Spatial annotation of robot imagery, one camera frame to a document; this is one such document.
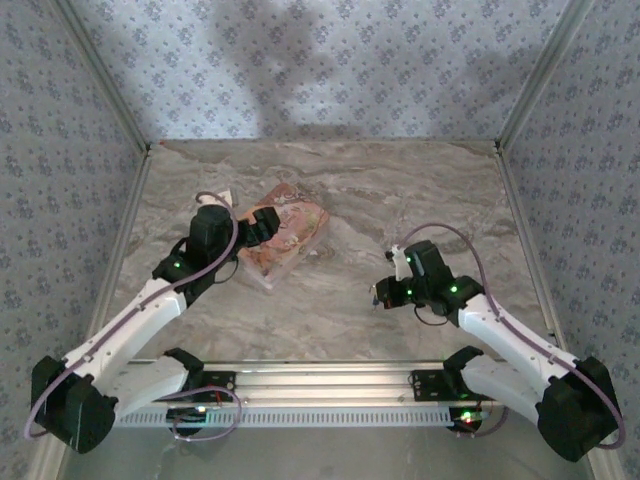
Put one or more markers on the small blue padlock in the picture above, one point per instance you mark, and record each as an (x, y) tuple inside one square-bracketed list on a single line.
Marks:
[(373, 301)]

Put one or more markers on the pink snack packet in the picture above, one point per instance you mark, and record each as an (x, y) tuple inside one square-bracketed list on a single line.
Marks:
[(295, 235)]

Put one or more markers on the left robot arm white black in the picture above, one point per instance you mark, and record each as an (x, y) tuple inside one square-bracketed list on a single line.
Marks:
[(125, 325)]

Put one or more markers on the right controller board with LED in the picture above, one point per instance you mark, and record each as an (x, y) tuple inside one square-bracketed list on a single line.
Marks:
[(469, 416)]

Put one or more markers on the controller board with led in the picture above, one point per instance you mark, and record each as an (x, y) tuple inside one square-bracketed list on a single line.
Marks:
[(189, 414), (469, 416)]

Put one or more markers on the left controller board with LED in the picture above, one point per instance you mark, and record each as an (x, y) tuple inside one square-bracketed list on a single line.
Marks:
[(189, 414)]

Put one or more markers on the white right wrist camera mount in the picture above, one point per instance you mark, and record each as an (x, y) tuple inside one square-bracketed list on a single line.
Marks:
[(400, 262)]

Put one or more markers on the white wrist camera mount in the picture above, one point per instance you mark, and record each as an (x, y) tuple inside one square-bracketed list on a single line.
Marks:
[(400, 262), (216, 199)]

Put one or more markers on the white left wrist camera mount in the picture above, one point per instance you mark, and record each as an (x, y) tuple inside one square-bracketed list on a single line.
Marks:
[(216, 199)]

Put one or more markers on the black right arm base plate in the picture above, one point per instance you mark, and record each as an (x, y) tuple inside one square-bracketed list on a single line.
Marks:
[(430, 385)]

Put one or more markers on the aluminium mounting rail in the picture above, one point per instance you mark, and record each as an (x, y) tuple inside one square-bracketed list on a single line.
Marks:
[(325, 382)]

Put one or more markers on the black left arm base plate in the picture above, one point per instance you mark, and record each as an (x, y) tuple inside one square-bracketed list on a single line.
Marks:
[(220, 385)]

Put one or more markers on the aluminium frame post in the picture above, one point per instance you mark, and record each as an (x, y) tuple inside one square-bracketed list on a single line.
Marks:
[(50, 465), (542, 75), (102, 75), (607, 467)]

